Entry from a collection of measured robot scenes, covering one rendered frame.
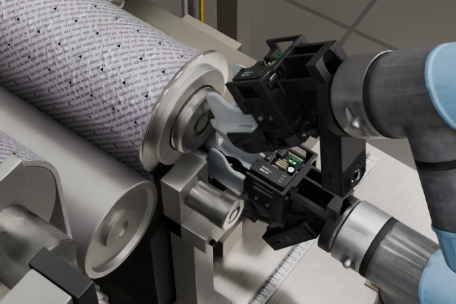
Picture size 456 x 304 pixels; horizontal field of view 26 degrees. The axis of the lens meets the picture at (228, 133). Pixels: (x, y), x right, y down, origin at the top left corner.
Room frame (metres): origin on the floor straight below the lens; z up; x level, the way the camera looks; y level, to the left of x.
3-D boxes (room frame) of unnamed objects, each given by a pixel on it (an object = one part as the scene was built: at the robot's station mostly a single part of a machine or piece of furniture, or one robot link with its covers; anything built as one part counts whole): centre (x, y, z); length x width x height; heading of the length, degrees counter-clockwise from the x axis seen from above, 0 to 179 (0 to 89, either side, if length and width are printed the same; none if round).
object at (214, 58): (0.63, 0.05, 1.25); 0.15 x 0.01 x 0.15; 144
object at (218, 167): (0.66, 0.01, 1.11); 0.09 x 0.03 x 0.06; 55
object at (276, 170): (0.61, -0.08, 1.12); 0.12 x 0.08 x 0.09; 54
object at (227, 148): (0.69, -0.01, 1.11); 0.09 x 0.03 x 0.06; 53
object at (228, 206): (0.56, 0.00, 1.18); 0.04 x 0.02 x 0.04; 144
